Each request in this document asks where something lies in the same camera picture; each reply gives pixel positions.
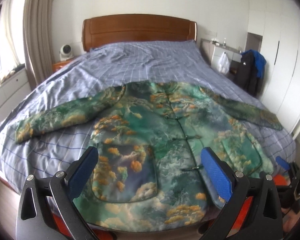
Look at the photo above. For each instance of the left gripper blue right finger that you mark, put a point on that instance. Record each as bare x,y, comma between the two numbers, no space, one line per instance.
263,219

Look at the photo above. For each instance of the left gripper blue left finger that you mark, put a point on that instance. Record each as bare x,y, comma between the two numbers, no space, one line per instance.
34,217

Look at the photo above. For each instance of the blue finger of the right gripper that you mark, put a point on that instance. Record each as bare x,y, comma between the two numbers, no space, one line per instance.
289,168

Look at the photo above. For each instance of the green brocade padded jacket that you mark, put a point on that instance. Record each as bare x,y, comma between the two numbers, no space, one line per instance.
149,137

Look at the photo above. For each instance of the orange fluffy trousers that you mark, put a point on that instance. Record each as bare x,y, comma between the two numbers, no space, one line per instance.
101,234

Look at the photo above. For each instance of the black and blue hanging jacket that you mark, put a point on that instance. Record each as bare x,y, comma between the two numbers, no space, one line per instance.
250,72

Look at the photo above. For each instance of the white plastic bag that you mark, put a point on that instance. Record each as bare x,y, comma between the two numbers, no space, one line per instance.
223,65

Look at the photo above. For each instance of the grey desk with shelf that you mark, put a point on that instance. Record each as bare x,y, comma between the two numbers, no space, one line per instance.
211,54

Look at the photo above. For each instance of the white low drawer cabinet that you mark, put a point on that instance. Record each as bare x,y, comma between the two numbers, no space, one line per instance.
12,92

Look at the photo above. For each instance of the white wardrobe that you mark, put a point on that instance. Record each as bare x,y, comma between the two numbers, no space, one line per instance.
278,22

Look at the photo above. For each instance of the orange wooden nightstand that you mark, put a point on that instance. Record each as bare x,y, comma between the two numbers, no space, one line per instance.
59,65

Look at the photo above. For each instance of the blue checked duvet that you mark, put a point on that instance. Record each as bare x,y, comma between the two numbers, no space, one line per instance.
109,66

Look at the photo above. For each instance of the white round desk fan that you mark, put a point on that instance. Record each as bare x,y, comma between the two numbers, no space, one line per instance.
65,52

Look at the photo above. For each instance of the brown wooden headboard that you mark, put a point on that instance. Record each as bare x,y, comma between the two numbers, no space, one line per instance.
102,30

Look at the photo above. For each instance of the beige curtain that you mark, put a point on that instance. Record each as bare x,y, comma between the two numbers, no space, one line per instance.
37,40

